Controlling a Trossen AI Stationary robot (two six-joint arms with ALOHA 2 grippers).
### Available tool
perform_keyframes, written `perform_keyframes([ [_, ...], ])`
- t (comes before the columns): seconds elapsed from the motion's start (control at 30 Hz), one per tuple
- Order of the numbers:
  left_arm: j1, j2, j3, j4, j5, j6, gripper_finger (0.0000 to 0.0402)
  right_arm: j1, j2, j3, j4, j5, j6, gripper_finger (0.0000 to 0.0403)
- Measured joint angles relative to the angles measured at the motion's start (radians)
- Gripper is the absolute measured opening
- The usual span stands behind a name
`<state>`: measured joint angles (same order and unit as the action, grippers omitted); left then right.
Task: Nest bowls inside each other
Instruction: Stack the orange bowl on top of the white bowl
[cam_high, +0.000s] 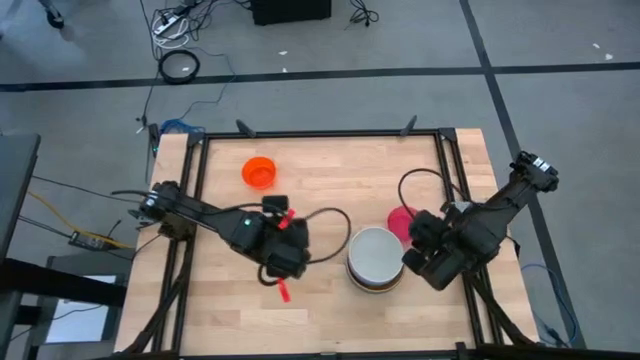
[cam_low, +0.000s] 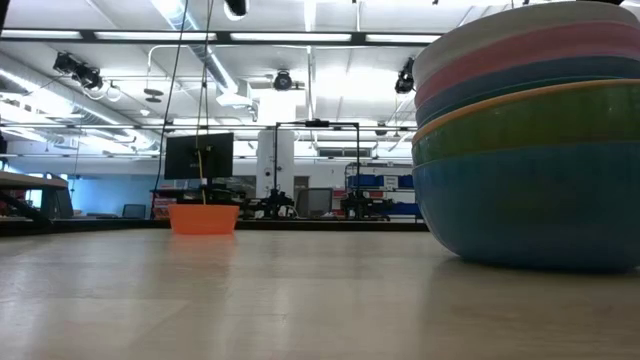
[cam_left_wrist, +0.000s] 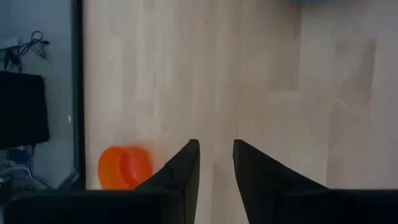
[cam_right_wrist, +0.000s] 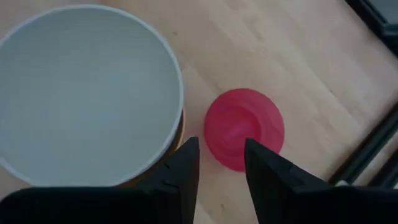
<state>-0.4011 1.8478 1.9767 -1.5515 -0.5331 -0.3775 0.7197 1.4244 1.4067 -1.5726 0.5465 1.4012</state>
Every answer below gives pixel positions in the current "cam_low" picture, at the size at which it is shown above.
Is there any light pink plastic bowl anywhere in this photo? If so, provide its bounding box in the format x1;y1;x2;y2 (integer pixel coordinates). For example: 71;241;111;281
413;22;640;110

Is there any orange plastic bowl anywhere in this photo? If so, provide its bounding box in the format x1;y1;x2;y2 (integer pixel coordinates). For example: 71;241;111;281
412;78;640;143

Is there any dark teal plastic bowl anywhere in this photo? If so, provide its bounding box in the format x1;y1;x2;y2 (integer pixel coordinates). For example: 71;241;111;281
414;54;640;129

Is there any pale blue plastic bowl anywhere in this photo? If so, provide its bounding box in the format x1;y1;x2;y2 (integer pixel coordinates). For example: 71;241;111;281
412;0;640;89

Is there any large green plastic bowl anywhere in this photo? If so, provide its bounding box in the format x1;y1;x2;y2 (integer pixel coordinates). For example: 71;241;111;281
411;82;640;168

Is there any small red plastic bowl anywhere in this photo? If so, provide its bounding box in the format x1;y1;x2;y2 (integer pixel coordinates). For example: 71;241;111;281
167;203;241;236

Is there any large blue plastic bowl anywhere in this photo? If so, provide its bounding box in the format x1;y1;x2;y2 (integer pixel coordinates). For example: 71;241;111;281
412;142;640;274

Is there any red boxes stack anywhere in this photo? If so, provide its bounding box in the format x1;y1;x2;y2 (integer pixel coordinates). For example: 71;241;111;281
151;196;174;220

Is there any shelf with blue bins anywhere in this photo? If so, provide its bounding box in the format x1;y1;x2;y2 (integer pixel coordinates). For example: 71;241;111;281
343;162;417;221

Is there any black ceiling spotlight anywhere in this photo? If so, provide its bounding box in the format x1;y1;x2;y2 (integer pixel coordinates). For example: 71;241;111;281
393;56;417;95
52;51;105;92
272;69;294;92

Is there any black overhead light beam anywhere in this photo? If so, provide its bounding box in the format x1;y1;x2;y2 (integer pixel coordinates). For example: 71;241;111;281
0;27;445;47

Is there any black monitor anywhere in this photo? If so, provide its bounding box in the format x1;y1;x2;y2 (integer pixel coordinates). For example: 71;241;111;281
163;132;235;181

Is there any white building pillar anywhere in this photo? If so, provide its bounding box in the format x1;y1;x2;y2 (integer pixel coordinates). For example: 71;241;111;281
255;129;296;199

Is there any black background robot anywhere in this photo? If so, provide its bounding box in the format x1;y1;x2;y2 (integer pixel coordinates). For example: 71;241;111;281
341;191;396;222
259;188;297;220

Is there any wooden table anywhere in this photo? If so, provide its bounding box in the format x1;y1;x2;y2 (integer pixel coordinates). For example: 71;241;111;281
0;171;70;221

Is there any black hanging cable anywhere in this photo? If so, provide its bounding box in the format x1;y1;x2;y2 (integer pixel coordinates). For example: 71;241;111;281
193;0;215;151
149;0;191;219

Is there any black station frame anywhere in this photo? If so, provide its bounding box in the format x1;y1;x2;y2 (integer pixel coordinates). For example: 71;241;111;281
272;119;362;221

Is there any yellow cable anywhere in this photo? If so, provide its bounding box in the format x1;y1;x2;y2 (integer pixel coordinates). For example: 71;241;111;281
196;148;208;206

